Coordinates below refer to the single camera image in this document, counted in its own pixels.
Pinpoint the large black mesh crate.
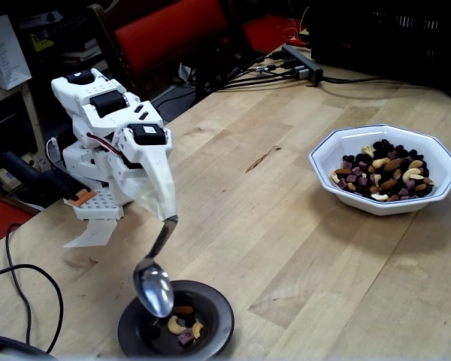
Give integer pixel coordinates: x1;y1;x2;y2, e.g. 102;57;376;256
307;0;451;90

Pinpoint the brown metal plate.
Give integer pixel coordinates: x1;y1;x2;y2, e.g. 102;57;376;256
117;280;235;359

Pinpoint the trail mix heap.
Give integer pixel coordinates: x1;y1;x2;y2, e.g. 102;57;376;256
330;138;435;203

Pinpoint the white octagonal bowl blue rim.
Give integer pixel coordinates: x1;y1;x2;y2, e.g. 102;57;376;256
308;124;451;217

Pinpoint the black bar clamp orange pad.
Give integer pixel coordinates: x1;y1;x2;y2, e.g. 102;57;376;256
0;150;98;207

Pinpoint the orange wire bundle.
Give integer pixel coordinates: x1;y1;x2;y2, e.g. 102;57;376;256
283;5;312;45

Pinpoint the beige power strip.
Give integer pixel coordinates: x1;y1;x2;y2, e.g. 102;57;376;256
0;150;50;184

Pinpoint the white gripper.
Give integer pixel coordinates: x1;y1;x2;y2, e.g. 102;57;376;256
114;123;178;222

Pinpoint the black USB cable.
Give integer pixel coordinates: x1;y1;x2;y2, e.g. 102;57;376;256
225;50;286;76
210;64;300;92

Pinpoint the thick dark cable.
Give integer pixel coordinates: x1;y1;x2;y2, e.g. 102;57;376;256
0;332;57;361

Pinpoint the metal spoon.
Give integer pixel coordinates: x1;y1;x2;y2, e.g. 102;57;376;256
133;214;179;319

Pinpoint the beige masking tape piece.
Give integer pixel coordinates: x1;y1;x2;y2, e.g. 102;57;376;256
62;217;118;249

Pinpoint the white cardboard box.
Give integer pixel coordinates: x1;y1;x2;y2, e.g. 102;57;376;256
0;14;34;91

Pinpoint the red cushioned wooden chair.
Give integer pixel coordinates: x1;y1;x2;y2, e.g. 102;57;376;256
86;0;255;105

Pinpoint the beige wooden shelf frame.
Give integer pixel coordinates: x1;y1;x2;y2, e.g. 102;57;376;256
0;80;48;177

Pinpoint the long black table cable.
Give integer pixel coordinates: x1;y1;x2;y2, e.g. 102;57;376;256
321;74;451;112

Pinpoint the yellow and black box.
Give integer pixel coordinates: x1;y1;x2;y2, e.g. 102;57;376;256
29;29;56;53

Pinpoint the red cushion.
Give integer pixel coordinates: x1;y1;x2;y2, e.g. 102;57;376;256
244;14;310;54
0;190;37;251

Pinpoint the grey USB hub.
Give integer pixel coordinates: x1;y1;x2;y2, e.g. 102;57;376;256
280;44;324;83

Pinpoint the black power cable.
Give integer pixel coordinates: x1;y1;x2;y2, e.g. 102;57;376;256
0;223;65;356

